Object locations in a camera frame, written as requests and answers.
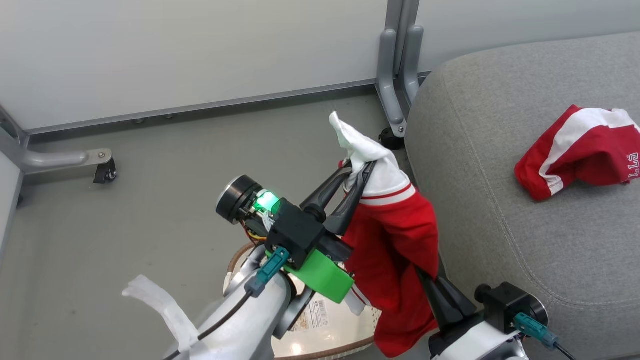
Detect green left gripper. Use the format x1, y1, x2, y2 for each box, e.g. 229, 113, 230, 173
216, 160, 377, 305

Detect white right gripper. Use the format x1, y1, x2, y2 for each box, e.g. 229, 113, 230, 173
416, 268, 531, 360

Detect white garment with red hem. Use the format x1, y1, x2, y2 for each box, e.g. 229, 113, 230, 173
329, 111, 442, 359

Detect red shorts with white stripe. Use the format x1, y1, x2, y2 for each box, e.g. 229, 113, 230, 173
514, 104, 640, 202

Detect grey fabric sofa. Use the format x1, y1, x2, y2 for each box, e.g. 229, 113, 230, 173
404, 32, 640, 360

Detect black caster wheel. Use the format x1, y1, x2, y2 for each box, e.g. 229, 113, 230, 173
93, 158, 118, 185
378, 127, 406, 151

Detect white perforated laundry basket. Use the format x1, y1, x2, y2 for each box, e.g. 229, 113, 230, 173
222, 242, 382, 360

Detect white tape strip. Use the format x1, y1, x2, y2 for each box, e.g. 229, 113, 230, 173
121, 274, 201, 354

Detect grey partition leg flat foot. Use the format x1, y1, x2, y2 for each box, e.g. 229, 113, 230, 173
0, 106, 114, 177

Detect right black cable teal plug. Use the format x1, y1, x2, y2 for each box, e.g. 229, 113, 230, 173
514, 312, 577, 360

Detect black cable teal plug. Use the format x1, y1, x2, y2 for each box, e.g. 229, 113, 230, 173
514, 312, 577, 360
162, 246, 291, 360

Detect left black cable teal plug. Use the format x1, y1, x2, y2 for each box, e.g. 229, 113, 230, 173
162, 246, 291, 360

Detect grey partition base rail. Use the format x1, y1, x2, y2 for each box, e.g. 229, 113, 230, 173
24, 81, 379, 137

